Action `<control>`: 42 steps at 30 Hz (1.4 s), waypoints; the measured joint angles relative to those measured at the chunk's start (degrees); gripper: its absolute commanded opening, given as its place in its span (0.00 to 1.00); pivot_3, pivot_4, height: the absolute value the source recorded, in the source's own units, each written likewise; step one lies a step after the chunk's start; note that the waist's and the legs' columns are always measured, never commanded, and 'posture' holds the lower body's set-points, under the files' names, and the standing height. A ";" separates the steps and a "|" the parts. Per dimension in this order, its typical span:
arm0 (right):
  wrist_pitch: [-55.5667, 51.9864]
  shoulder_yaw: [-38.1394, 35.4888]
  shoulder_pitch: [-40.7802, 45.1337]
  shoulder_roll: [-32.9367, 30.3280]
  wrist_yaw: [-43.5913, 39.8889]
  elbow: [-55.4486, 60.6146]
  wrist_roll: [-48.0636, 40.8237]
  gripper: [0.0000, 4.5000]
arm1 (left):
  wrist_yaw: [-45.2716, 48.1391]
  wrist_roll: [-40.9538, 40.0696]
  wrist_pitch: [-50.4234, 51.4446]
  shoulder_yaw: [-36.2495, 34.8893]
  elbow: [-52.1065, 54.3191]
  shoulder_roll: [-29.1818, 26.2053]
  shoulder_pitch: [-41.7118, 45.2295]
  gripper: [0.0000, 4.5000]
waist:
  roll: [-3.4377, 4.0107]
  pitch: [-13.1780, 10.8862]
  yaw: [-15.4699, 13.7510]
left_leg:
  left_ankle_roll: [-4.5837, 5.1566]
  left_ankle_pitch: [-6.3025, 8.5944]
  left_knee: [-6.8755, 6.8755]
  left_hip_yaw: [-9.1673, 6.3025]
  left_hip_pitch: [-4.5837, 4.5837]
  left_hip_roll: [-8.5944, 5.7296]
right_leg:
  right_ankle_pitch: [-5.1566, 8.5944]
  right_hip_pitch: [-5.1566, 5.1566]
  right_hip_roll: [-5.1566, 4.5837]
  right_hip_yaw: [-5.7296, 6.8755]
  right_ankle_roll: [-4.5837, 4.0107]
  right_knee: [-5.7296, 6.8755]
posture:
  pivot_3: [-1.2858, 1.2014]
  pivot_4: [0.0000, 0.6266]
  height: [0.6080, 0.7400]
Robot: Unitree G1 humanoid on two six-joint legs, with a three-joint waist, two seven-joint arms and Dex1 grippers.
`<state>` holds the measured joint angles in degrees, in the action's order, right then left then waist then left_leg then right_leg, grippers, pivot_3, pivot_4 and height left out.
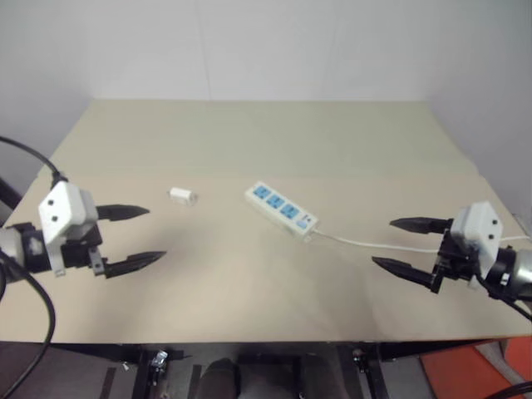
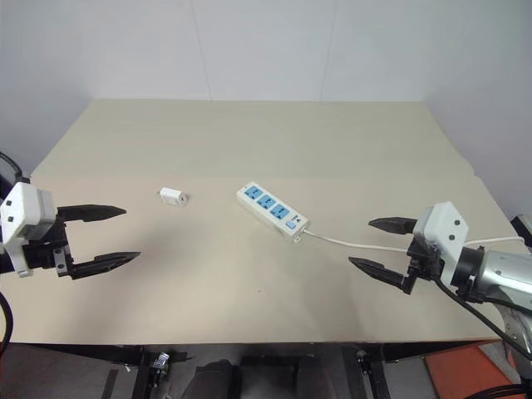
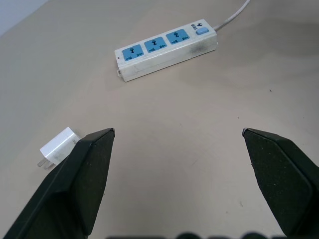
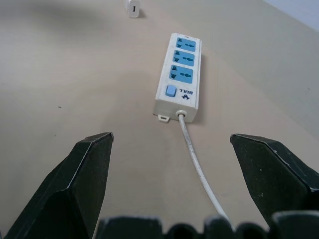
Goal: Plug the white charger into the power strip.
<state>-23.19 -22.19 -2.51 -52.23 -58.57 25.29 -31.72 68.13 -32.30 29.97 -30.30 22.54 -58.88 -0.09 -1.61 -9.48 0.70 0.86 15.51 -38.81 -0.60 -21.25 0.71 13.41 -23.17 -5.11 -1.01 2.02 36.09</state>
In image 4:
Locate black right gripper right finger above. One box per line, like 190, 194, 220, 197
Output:
229, 133, 319, 229

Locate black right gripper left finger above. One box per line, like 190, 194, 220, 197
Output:
2, 132, 115, 239

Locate white power strip blue sockets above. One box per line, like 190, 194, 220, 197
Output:
152, 32, 202, 124

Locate white USB charger plug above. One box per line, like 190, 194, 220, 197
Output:
124, 0, 141, 19

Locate white power strip cable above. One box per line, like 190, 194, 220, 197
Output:
178, 112, 237, 233

